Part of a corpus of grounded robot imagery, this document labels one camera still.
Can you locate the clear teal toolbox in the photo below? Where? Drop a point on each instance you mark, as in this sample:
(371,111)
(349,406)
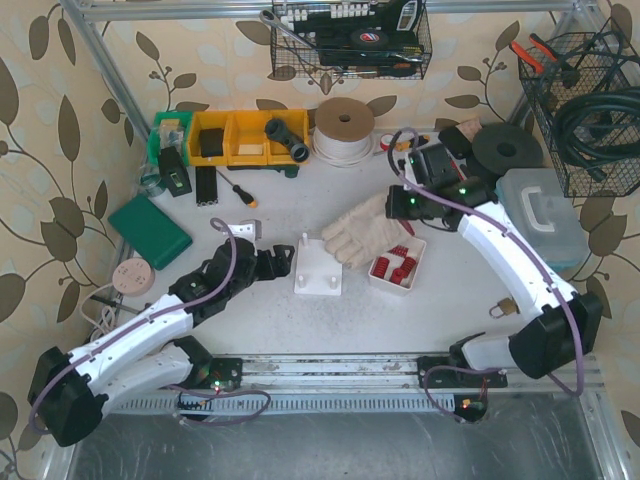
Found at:
(537,207)

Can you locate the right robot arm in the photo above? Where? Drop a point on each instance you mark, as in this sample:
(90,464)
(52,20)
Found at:
(559,323)

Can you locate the brass padlock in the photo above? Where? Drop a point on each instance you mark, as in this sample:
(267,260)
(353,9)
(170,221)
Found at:
(504,307)

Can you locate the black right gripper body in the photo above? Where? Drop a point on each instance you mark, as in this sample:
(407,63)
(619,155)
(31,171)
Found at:
(395,204)

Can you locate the cream parts tray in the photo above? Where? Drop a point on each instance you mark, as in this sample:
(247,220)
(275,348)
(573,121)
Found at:
(416,250)

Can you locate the wire basket with black hose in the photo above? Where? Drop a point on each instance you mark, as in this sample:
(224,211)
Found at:
(583,88)

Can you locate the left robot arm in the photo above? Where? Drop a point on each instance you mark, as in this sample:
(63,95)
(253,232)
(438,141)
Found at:
(71,393)

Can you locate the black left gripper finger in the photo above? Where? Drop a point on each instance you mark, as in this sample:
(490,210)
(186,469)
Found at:
(281,250)
(283,262)

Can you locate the green storage bin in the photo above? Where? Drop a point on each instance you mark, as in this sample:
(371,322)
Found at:
(169,129)

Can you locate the yellow storage bin row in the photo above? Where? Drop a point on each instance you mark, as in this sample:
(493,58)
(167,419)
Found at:
(237,138)

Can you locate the red tape roll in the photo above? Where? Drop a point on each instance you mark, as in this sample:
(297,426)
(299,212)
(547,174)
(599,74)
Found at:
(385,141)

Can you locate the white cable spool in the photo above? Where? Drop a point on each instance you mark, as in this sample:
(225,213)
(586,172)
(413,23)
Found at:
(343,132)

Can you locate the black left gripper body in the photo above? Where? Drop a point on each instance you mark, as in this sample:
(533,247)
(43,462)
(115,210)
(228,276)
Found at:
(267,262)

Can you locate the wall wire basket with tools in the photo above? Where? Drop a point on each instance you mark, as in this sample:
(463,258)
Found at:
(331,40)

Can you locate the black battery charger box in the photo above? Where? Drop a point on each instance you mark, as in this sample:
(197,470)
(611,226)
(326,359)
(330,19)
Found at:
(173,172)

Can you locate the black sponge block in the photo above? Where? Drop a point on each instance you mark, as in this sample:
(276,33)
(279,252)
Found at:
(455,142)

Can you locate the black filament spool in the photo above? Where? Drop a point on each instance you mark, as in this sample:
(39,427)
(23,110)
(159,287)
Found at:
(500,147)

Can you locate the beige work glove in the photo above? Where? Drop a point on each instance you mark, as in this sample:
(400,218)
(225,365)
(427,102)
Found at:
(363,233)

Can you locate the red spring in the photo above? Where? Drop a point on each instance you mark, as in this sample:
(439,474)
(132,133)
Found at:
(408,264)
(401,278)
(399,250)
(381,267)

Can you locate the black pipe fitting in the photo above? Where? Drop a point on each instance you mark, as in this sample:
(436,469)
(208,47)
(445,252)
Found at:
(277,131)

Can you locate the black orange handled screwdriver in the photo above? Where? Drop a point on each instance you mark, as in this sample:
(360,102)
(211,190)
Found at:
(247,198)

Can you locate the black aluminium extrusion profile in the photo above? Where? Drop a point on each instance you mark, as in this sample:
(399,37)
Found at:
(206,186)

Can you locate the white peg base plate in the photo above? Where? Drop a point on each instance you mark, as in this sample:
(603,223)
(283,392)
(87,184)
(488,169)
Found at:
(317,272)

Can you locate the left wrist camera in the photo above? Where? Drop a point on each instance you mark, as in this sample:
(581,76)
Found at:
(250,230)

